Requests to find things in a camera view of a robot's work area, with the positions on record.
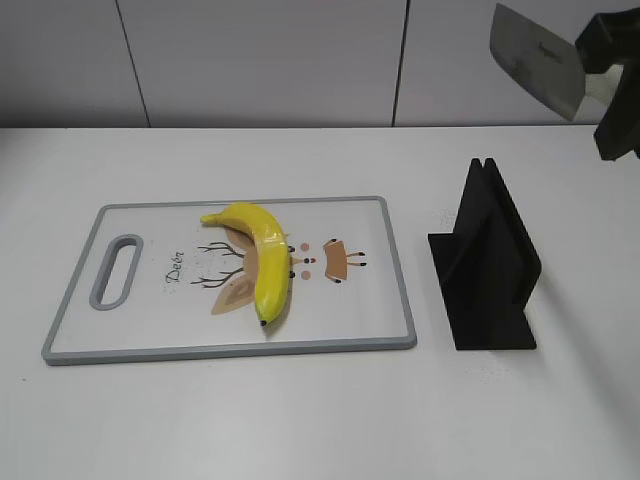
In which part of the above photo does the white grey cutting board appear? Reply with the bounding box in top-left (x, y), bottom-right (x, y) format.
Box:
top-left (42, 196), bottom-right (417, 366)

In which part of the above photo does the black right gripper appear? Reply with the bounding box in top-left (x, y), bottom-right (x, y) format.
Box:
top-left (575, 12), bottom-right (639, 161)

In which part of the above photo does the white handled kitchen knife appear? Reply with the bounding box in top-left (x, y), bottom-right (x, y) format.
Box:
top-left (489, 3), bottom-right (586, 121)

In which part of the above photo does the yellow plastic banana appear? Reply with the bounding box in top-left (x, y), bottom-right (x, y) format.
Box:
top-left (200, 202), bottom-right (291, 326)

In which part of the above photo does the black knife stand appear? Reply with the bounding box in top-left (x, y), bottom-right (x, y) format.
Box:
top-left (428, 158), bottom-right (542, 351)

